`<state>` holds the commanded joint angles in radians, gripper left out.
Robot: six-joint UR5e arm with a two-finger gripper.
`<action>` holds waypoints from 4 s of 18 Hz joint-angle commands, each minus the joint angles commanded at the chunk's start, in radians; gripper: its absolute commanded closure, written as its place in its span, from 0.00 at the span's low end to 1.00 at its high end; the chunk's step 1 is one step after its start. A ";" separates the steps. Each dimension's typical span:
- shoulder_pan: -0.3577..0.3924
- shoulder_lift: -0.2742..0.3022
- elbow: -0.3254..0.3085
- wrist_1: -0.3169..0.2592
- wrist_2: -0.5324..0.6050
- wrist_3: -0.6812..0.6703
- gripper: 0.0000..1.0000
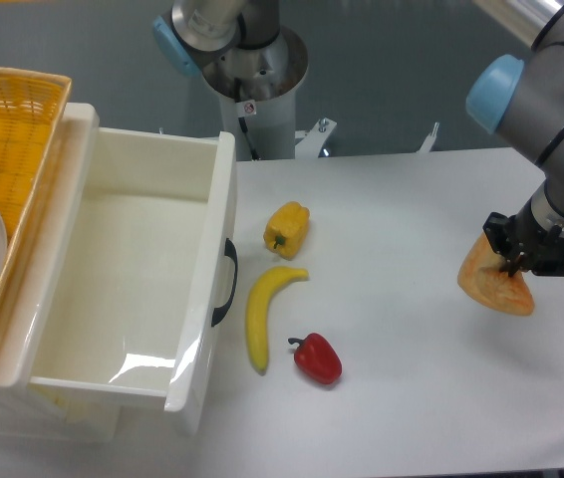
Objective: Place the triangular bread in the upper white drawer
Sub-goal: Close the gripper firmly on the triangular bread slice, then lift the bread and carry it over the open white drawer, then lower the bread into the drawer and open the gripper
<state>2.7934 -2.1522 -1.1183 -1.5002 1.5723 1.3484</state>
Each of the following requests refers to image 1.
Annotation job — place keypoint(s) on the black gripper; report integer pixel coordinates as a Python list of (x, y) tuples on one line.
[(531, 240)]

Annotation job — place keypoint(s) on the orange triangle bread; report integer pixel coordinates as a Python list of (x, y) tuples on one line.
[(481, 278)]

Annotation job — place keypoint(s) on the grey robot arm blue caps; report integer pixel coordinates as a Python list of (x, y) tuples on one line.
[(521, 101)]

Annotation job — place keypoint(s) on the white upper drawer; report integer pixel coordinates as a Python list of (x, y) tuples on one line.
[(130, 321)]

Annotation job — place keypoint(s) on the white drawer cabinet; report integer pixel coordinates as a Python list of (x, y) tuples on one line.
[(27, 409)]

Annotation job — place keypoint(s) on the red bell pepper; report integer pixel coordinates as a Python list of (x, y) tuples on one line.
[(315, 357)]

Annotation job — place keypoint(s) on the yellow bell pepper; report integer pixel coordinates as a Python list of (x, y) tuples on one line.
[(287, 229)]

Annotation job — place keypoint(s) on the yellow banana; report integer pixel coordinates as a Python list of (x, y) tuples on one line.
[(256, 313)]

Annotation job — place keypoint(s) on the yellow woven basket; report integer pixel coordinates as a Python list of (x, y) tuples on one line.
[(31, 107)]

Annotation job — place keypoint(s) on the white metal bracket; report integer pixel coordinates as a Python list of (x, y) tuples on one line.
[(430, 139)]

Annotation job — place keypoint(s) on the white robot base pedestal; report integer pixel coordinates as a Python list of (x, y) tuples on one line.
[(256, 91)]

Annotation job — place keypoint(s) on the black drawer handle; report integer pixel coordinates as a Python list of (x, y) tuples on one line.
[(220, 312)]

